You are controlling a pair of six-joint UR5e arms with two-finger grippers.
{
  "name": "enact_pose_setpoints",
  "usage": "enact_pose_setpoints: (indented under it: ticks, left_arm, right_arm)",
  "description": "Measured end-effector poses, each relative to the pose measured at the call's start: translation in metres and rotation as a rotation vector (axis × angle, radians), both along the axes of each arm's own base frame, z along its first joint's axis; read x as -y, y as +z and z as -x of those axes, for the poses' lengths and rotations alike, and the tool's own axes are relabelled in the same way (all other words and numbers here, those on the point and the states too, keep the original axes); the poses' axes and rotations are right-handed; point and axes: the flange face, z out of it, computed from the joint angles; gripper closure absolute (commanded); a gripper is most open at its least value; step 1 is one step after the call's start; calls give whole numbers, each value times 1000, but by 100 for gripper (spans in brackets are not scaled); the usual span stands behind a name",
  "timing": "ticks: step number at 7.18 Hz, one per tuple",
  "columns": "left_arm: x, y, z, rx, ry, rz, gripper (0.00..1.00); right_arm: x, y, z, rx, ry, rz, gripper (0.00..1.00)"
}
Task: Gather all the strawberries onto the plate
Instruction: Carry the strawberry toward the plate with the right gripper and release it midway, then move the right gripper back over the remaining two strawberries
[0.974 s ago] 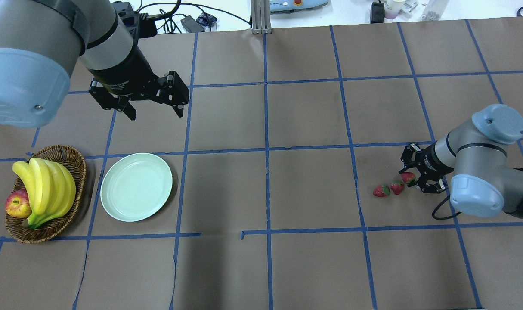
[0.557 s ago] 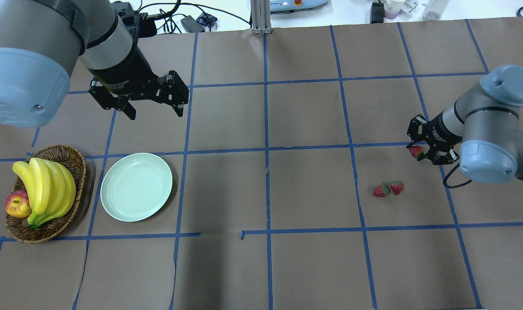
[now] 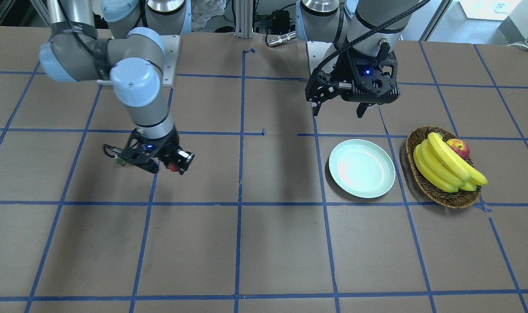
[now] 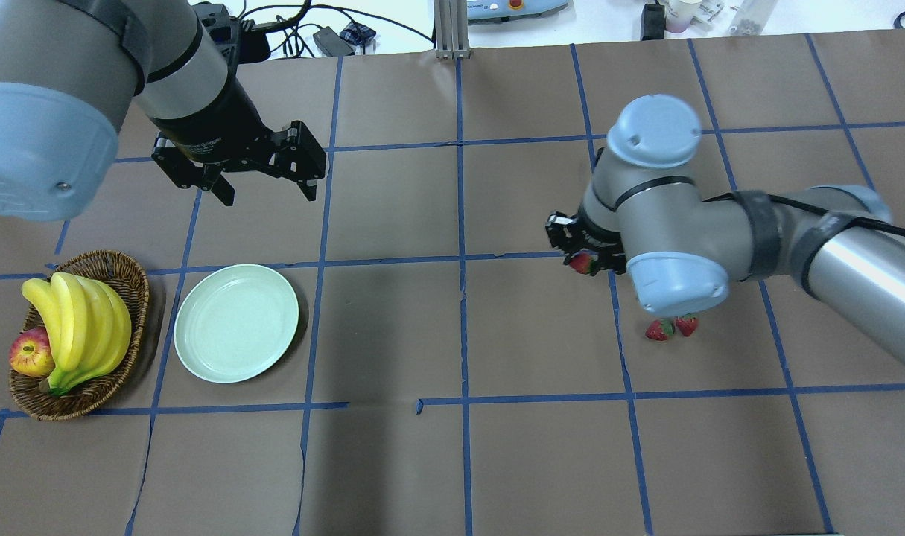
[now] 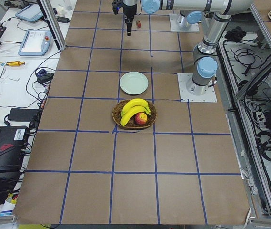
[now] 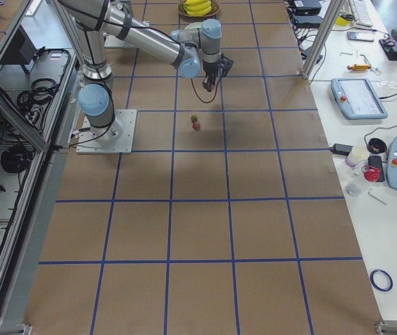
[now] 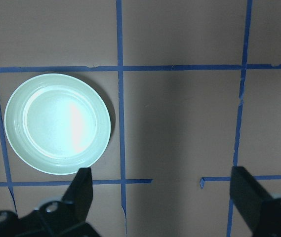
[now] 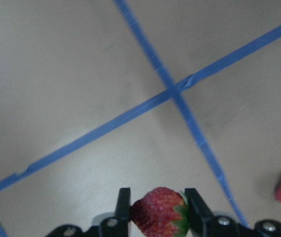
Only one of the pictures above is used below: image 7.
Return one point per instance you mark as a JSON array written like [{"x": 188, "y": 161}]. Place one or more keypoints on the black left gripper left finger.
[{"x": 65, "y": 217}]

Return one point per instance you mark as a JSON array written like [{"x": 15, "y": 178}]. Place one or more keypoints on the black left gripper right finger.
[{"x": 260, "y": 210}]

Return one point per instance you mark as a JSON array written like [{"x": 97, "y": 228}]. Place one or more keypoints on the pale green plate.
[{"x": 57, "y": 124}]

